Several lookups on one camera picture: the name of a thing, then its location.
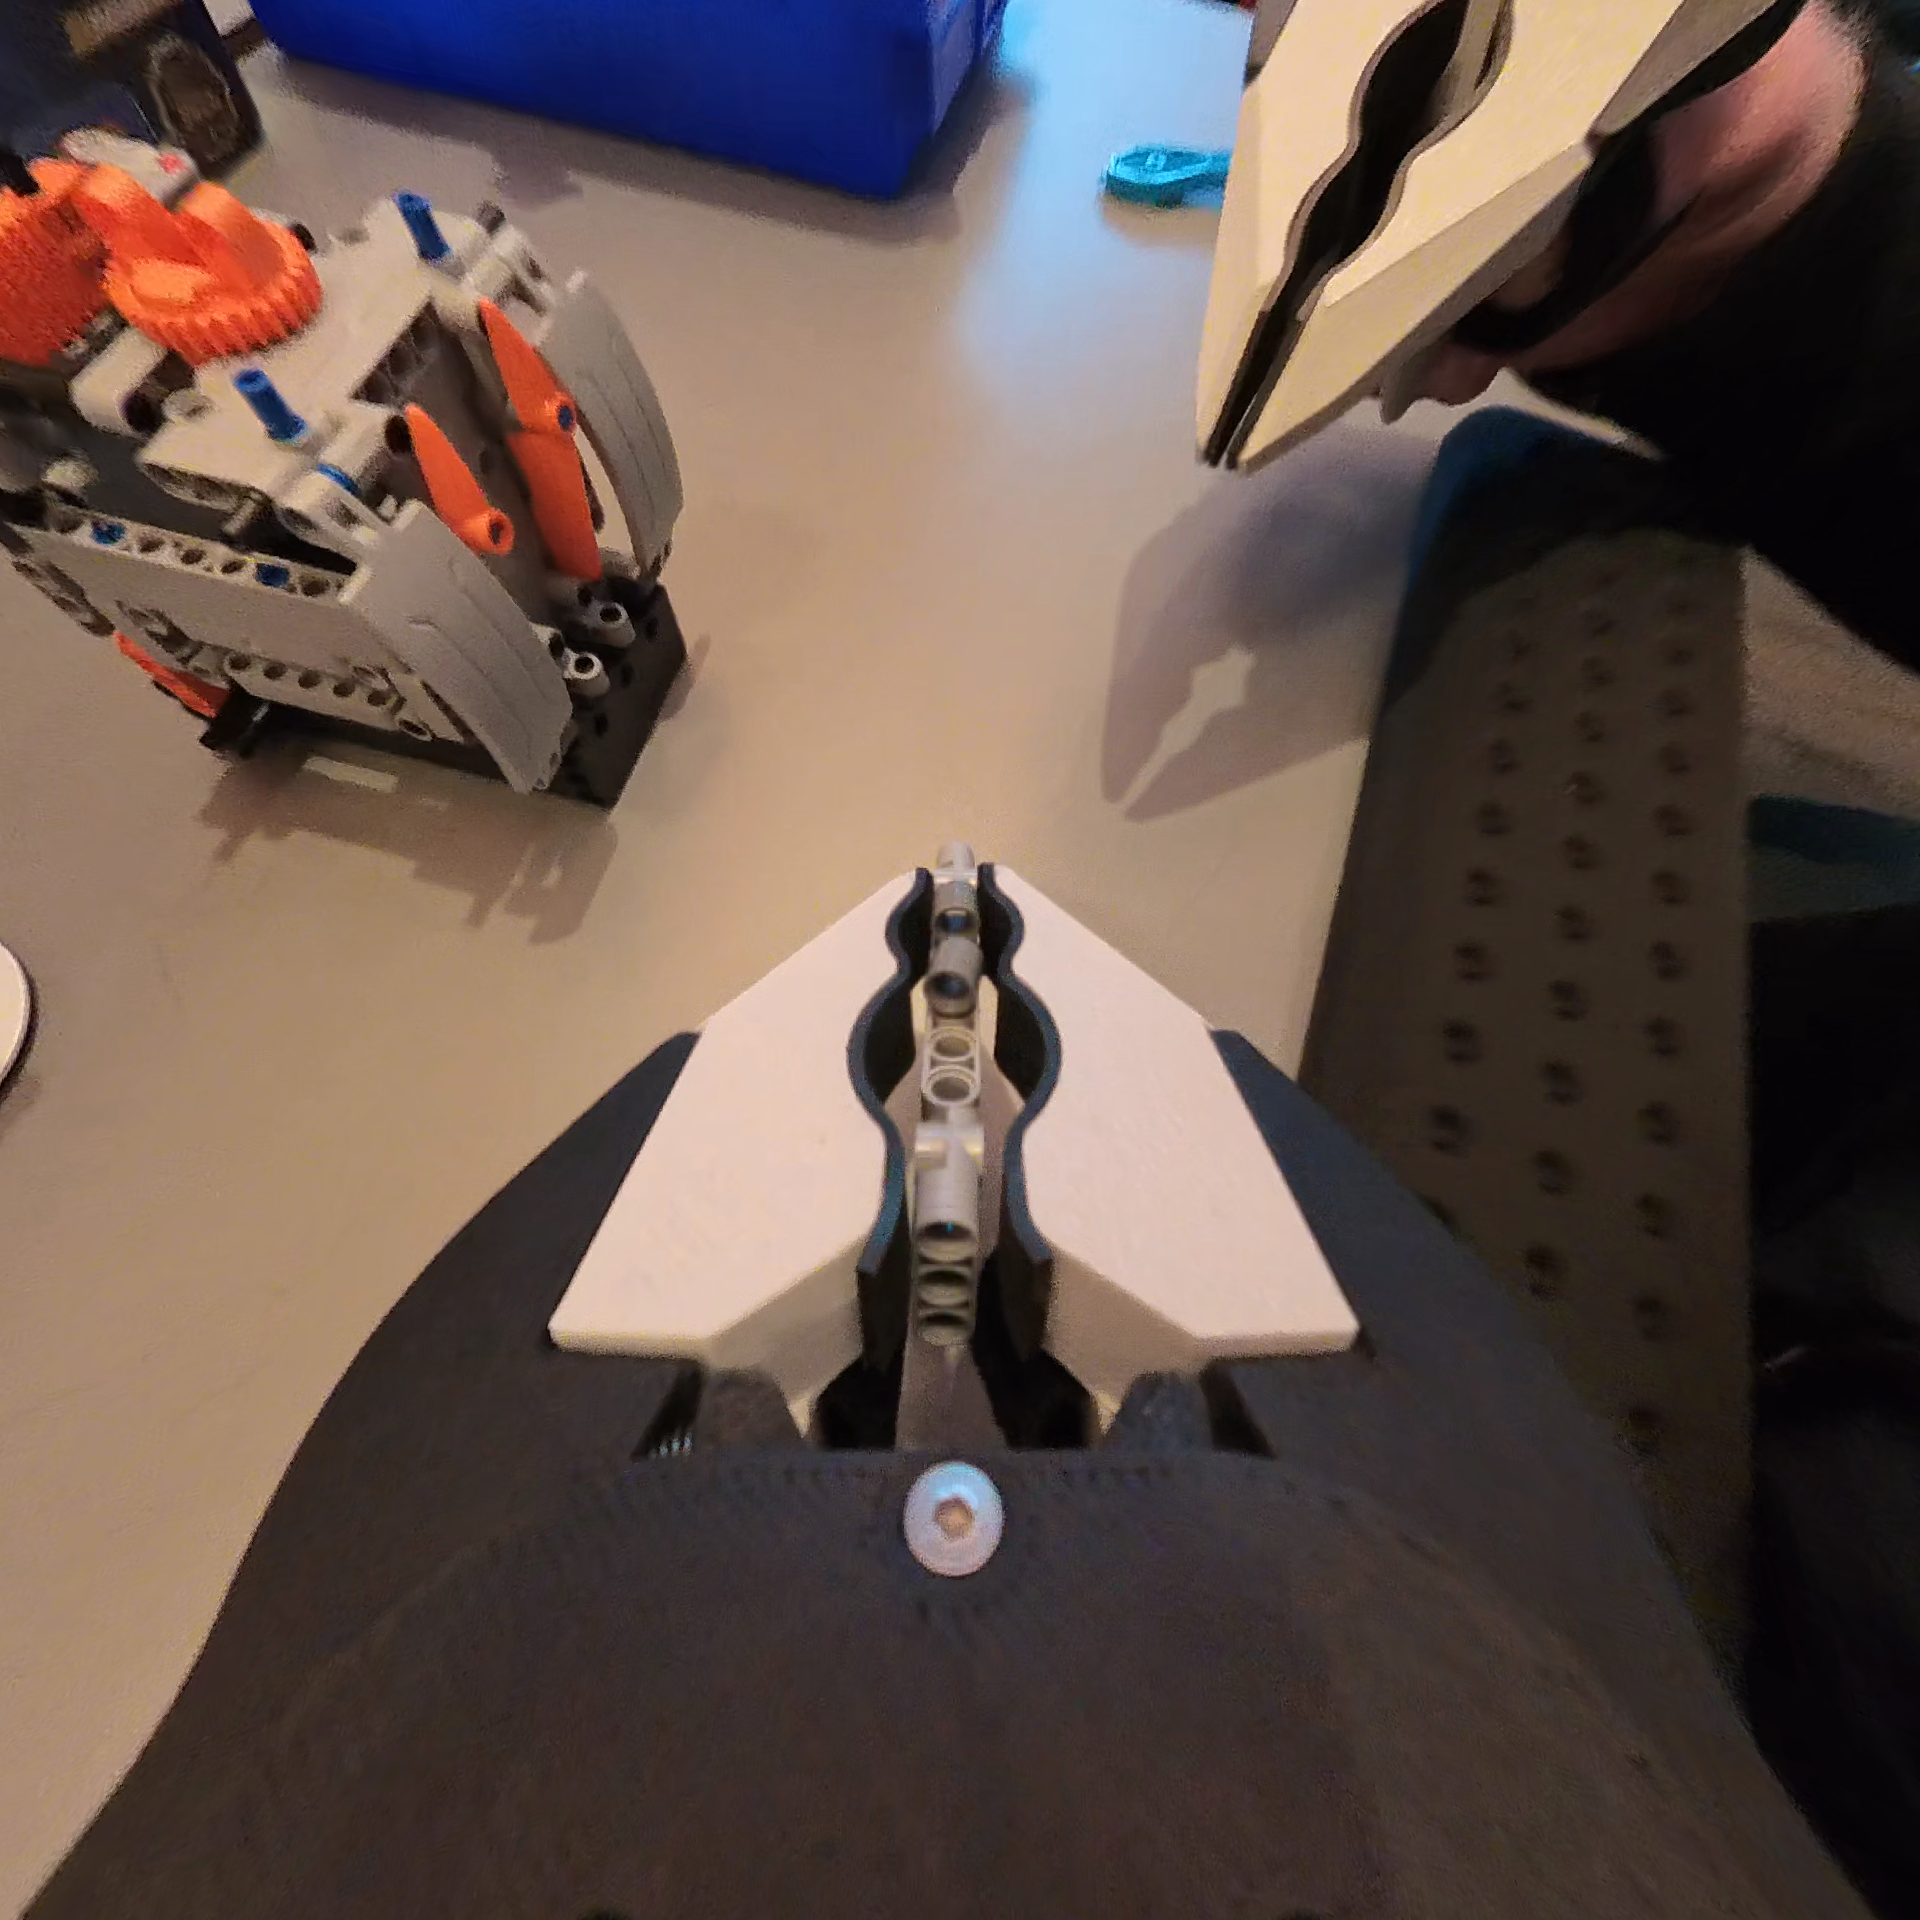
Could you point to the person's right forearm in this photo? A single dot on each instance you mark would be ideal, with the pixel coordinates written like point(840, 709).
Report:
point(1846, 420)

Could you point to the blue plastic bin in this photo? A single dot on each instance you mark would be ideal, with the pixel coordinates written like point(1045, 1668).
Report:
point(629, 76)

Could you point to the person's right hand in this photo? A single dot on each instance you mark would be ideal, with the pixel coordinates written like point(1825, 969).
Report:
point(1739, 194)

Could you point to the teal brick piece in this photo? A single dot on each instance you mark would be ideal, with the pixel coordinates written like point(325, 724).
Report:
point(1161, 172)

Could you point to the grey orange brick model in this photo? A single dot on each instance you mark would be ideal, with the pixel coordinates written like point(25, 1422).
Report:
point(375, 493)

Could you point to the perforated brown chair seat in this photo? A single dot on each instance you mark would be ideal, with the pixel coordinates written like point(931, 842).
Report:
point(1560, 974)

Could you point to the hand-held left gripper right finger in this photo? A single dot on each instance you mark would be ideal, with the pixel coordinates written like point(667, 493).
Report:
point(1185, 1185)

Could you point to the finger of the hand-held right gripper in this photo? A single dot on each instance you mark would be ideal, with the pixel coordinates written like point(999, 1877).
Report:
point(1277, 181)
point(1471, 225)

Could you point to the grey brick beam with holes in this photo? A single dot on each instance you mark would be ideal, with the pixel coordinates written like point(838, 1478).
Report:
point(949, 1170)

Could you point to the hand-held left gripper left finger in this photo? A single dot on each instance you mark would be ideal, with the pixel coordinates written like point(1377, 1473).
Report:
point(734, 1185)

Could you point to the printed toy box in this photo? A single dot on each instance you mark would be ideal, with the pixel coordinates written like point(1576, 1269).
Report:
point(166, 76)

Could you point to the white flat base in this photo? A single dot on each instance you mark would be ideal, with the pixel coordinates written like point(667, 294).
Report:
point(13, 1020)

